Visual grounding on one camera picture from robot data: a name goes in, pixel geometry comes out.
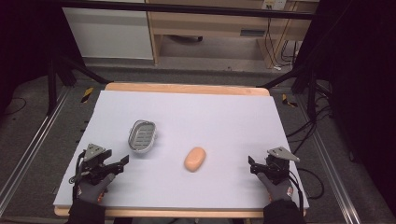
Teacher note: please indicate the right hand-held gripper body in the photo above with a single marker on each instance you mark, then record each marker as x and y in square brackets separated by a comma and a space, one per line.
[278, 165]

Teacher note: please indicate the wooden desk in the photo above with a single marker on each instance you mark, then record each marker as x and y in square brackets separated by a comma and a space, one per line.
[218, 25]

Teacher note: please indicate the person's left hand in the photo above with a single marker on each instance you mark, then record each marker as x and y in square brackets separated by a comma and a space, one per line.
[93, 189]

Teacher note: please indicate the white cabinet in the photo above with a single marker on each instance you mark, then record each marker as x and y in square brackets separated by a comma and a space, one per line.
[109, 31]

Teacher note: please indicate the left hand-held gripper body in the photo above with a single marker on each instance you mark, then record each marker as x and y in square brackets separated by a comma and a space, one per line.
[95, 163]

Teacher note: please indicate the metal soap dish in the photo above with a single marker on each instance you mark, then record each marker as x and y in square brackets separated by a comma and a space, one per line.
[142, 136]

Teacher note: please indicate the metal floor rail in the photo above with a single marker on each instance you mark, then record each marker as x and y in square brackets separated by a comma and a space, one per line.
[333, 174]
[31, 146]

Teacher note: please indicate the yellow black floor tape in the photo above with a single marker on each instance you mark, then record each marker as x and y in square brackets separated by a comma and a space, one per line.
[87, 95]
[288, 101]

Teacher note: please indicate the person's right hand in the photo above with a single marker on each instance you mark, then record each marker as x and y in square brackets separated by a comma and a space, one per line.
[278, 189]

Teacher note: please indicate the black metal frame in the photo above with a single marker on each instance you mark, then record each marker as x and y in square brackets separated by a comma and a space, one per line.
[186, 8]

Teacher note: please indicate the orange bread roll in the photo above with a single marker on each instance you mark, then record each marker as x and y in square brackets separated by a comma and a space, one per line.
[195, 159]

